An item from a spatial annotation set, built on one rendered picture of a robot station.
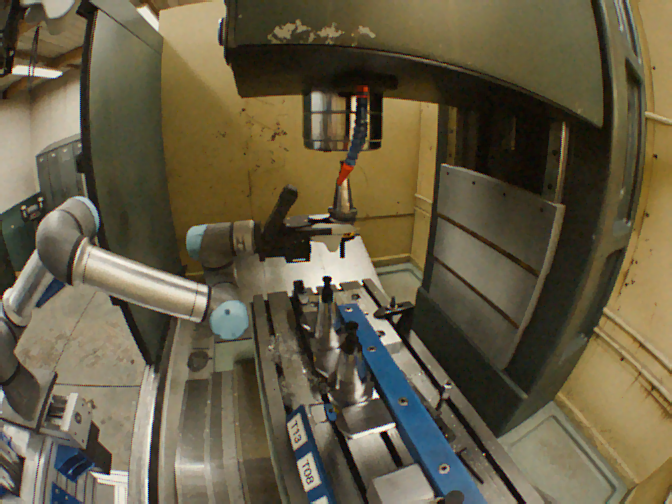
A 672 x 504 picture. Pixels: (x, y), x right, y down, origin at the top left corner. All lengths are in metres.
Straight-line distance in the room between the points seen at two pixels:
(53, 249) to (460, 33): 0.66
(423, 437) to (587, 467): 1.06
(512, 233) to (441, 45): 0.58
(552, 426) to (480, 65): 1.26
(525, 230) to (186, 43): 1.65
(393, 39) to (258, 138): 1.34
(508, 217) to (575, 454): 0.98
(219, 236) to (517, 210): 0.70
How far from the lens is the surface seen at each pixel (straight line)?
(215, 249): 0.63
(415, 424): 0.38
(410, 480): 0.35
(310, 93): 0.56
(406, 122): 1.83
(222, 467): 0.88
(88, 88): 0.92
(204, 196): 1.64
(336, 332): 0.46
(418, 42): 0.31
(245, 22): 0.27
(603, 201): 0.71
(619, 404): 1.24
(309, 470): 0.65
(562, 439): 1.34
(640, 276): 1.06
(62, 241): 0.57
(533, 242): 0.76
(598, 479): 1.37
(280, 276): 1.58
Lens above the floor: 1.54
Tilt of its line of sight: 25 degrees down
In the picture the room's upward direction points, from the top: straight up
